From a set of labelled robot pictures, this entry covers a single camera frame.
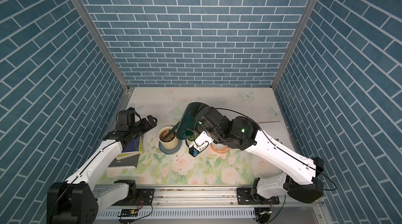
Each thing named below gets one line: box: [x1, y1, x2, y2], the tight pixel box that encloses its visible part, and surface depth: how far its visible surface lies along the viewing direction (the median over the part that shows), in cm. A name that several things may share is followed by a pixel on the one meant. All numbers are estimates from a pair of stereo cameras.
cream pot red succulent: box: [158, 126, 180, 150], surface depth 88 cm
